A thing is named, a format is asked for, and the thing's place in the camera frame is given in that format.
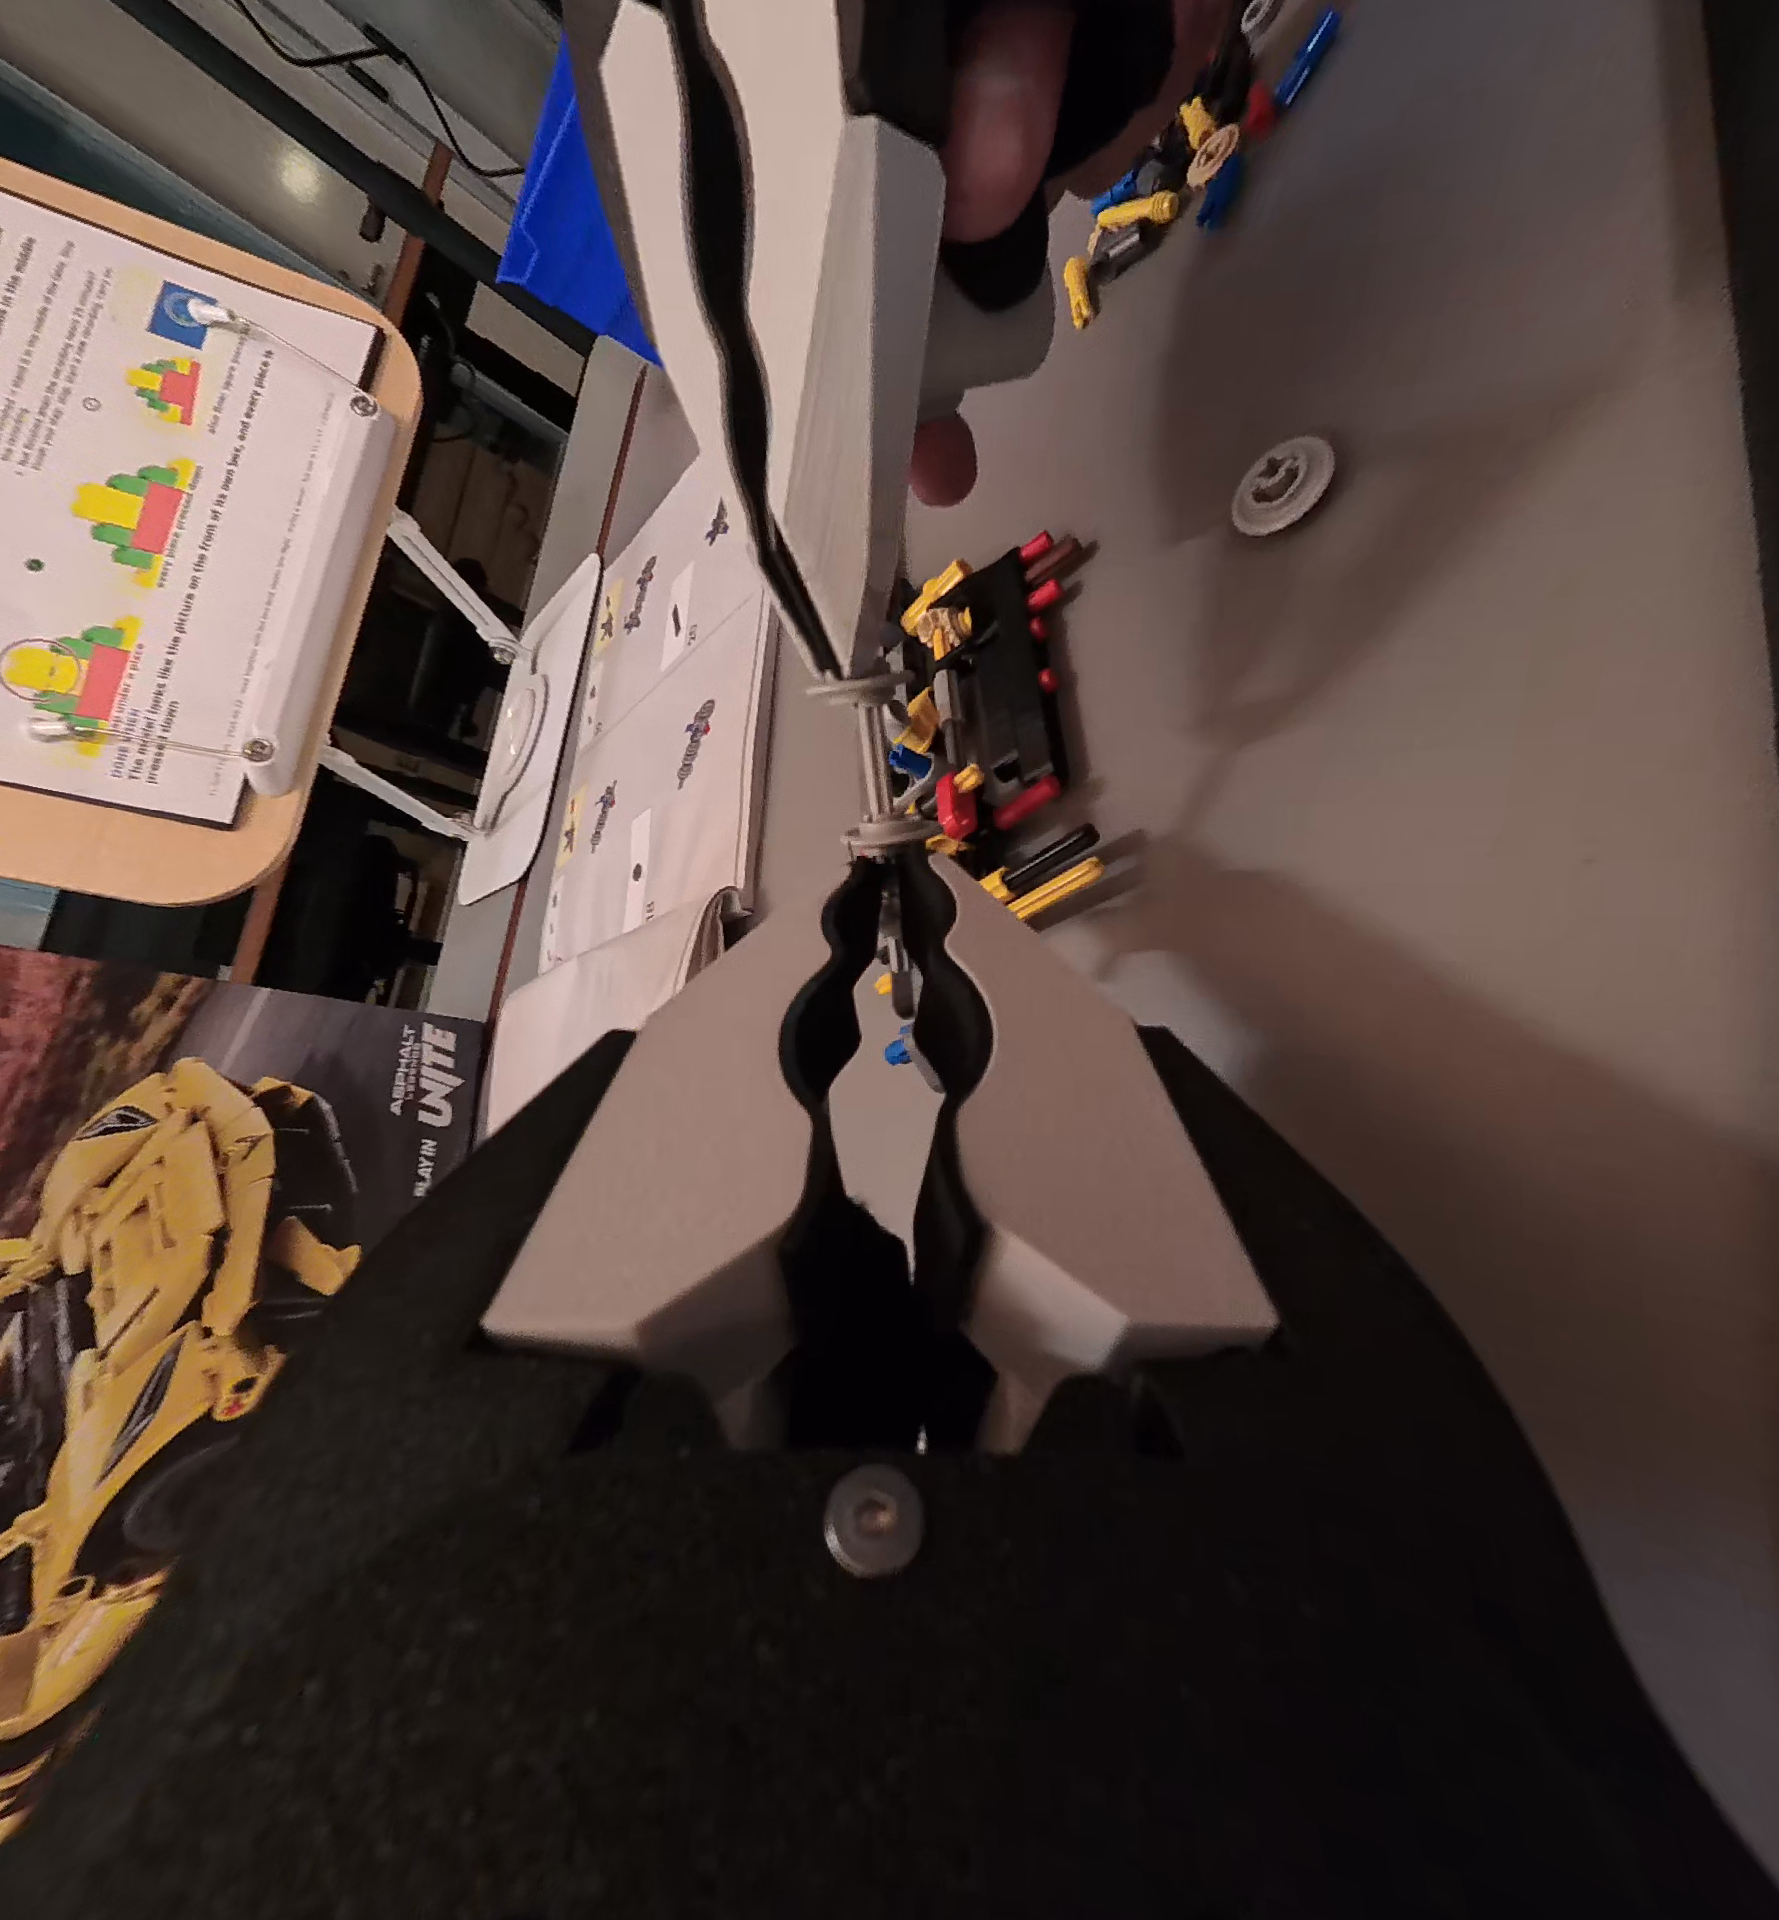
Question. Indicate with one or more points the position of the lego instruction booklet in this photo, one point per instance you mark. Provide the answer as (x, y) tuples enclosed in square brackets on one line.
[(682, 674)]

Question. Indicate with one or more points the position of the partly built lego chassis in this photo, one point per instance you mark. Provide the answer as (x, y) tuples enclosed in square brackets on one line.
[(1003, 705)]

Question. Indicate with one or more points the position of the grey lego pulley disc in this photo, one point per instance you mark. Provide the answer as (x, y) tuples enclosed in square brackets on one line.
[(844, 691), (1286, 485), (890, 674), (885, 831)]

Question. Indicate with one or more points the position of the grey lego axle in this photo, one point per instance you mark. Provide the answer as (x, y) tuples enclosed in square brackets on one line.
[(870, 766)]

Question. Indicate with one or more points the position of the printed instruction sheet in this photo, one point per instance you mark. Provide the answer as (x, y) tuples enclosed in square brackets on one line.
[(80, 451)]

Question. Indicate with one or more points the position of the blue plastic bin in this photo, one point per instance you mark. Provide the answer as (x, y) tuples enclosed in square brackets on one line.
[(575, 226)]

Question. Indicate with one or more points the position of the small black blue lego assembly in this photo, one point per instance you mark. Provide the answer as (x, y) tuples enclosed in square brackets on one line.
[(903, 1034)]

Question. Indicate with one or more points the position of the pile of colourful lego pieces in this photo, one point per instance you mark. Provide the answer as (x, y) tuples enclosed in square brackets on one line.
[(1122, 202)]

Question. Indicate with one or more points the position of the person's right hand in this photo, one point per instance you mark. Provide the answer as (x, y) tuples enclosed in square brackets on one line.
[(1003, 137)]

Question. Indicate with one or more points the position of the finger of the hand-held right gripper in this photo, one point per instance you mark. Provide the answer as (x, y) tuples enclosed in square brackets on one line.
[(649, 166), (844, 374)]

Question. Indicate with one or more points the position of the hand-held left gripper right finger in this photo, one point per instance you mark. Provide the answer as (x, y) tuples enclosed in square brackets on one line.
[(1115, 1183)]

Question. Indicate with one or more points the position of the light wooden side table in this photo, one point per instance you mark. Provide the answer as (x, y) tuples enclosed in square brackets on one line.
[(110, 861)]

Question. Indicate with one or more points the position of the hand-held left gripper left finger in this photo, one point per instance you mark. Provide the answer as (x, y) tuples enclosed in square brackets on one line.
[(664, 1183)]

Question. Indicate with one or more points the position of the yellow car lego box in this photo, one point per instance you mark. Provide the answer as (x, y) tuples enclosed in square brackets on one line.
[(110, 1201)]

